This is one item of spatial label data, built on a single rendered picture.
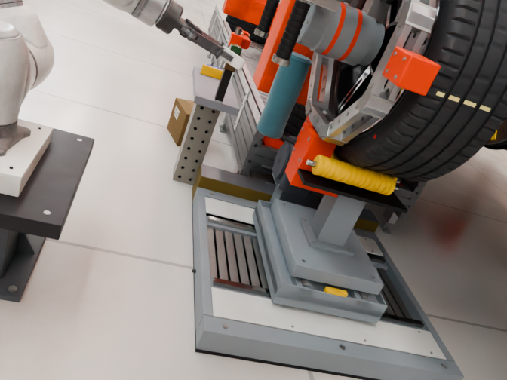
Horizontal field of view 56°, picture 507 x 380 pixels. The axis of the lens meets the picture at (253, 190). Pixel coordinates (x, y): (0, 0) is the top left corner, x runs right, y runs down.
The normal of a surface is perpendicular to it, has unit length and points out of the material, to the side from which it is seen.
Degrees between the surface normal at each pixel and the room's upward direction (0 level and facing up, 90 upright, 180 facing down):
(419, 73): 90
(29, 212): 0
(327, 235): 90
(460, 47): 76
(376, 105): 90
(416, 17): 90
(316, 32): 109
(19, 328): 0
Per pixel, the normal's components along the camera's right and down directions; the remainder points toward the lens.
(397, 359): 0.34, -0.84
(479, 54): 0.20, 0.26
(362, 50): 0.05, 0.63
